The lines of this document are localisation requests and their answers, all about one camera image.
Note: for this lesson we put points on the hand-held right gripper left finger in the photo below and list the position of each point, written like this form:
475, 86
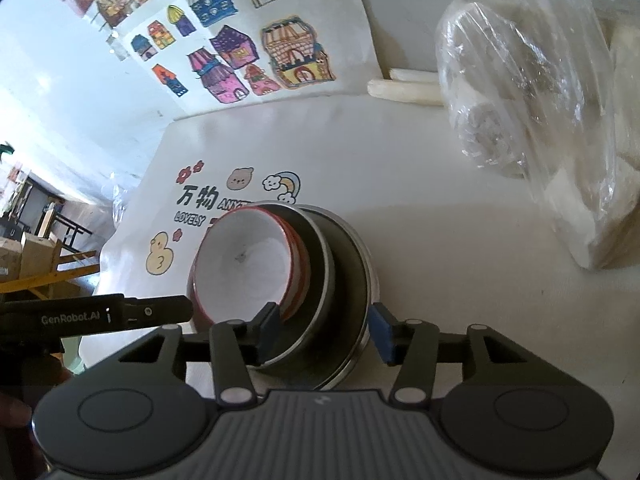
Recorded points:
267, 332

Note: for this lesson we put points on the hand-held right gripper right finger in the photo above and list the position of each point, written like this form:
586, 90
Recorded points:
382, 335

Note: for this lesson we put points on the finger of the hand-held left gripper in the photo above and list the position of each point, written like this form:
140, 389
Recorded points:
160, 310

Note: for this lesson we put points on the deep stainless steel bowl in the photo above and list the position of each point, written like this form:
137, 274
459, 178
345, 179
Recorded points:
318, 280

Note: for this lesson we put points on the person's left hand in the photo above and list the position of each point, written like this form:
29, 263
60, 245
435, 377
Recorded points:
12, 410

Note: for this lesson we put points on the yellow wooden plank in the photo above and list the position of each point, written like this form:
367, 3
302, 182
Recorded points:
50, 280

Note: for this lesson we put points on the cardboard box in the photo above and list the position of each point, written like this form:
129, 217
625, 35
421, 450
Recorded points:
41, 252
9, 260

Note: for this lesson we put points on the white printed table cover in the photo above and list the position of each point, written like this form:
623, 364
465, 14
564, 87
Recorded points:
450, 240

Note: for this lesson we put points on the clear plastic bag white rolls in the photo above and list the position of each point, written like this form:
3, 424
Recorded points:
525, 110

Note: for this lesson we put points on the coloured houses drawing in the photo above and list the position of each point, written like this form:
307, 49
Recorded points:
225, 50

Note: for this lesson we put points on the child with fan drawing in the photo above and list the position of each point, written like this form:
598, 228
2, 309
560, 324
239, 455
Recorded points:
100, 0

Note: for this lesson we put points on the black metal table frame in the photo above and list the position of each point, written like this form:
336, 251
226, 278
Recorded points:
55, 210

